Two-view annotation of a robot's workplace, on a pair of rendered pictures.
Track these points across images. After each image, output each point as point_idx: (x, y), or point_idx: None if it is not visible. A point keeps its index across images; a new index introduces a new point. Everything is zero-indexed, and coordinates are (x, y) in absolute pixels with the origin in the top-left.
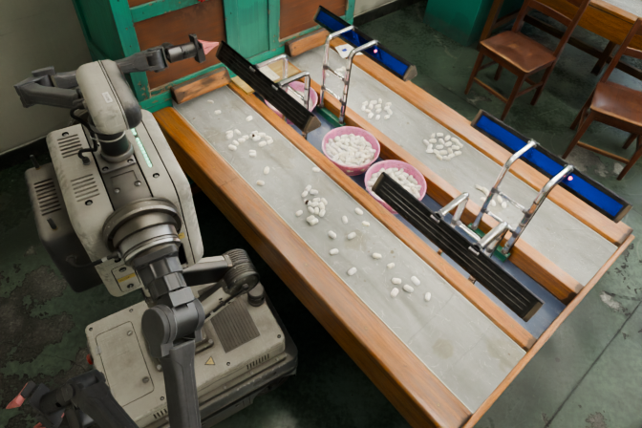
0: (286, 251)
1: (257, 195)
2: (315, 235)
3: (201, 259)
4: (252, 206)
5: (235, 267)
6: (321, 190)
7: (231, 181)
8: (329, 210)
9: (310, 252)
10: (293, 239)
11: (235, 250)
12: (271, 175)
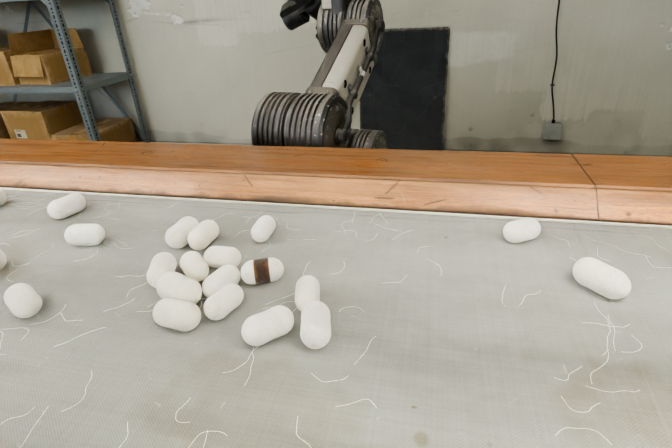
0: (219, 148)
1: (459, 197)
2: (157, 221)
3: (346, 52)
4: (415, 163)
5: (293, 92)
6: (235, 381)
7: (582, 172)
8: (133, 310)
9: (145, 169)
10: (217, 166)
11: (323, 99)
12: (555, 291)
